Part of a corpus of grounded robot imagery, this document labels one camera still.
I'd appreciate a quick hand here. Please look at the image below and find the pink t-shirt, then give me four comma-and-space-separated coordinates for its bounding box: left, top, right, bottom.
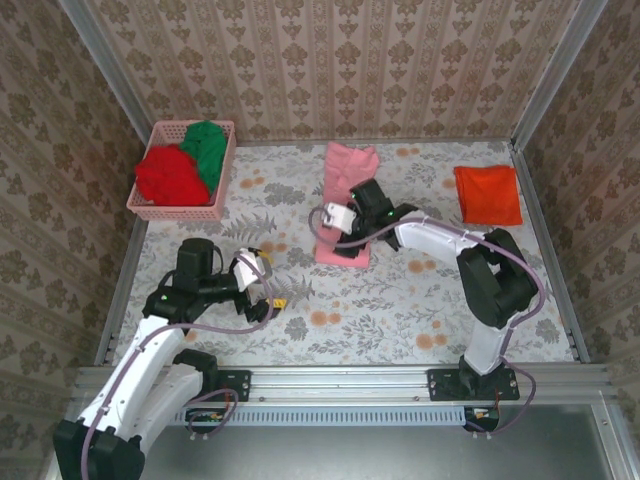
314, 140, 381, 270

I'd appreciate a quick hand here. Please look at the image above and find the pink plastic basket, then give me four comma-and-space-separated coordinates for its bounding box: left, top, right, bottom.
125, 119, 238, 223

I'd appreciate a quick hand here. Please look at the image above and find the floral tablecloth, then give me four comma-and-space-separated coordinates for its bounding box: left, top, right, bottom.
110, 141, 577, 367

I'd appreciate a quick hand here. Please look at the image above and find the red t-shirt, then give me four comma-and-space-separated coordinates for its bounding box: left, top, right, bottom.
134, 144, 211, 208

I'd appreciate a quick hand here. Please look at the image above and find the orange folded t-shirt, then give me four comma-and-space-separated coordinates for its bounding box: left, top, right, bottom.
453, 164, 525, 227

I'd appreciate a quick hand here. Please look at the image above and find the green t-shirt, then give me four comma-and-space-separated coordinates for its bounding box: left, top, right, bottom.
179, 120, 228, 192

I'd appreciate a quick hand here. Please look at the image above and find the grey metal panel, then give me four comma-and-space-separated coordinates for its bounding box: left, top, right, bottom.
74, 403, 617, 480

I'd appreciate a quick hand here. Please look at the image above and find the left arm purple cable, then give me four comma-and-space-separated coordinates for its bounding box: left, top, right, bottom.
79, 247, 277, 480

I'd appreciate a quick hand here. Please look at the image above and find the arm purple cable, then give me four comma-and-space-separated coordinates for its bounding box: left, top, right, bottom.
79, 247, 277, 480
307, 204, 550, 442

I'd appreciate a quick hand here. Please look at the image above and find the aluminium side rail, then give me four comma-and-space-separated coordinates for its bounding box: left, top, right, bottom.
508, 148, 592, 364
93, 148, 167, 367

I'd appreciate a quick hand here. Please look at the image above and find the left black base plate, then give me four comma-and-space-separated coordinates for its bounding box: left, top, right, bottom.
162, 368, 252, 403

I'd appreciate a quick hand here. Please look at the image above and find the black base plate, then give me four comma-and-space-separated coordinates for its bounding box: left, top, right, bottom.
426, 368, 522, 403
162, 368, 252, 403

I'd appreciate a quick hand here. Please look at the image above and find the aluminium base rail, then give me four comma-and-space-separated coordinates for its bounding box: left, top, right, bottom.
73, 363, 617, 404

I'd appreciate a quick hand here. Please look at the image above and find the slotted cable duct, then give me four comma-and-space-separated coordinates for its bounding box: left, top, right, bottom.
91, 405, 465, 428

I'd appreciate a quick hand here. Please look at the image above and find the black cable junction box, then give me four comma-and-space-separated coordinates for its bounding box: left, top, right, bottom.
462, 406, 502, 434
185, 407, 228, 435

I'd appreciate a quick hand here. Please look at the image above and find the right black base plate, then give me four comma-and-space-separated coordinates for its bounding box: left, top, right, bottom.
426, 368, 522, 403

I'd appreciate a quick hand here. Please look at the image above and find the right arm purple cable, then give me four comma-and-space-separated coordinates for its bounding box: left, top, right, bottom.
307, 204, 550, 442

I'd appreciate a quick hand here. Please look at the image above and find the slanted aluminium frame post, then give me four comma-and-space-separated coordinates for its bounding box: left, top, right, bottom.
58, 0, 167, 160
508, 0, 609, 152

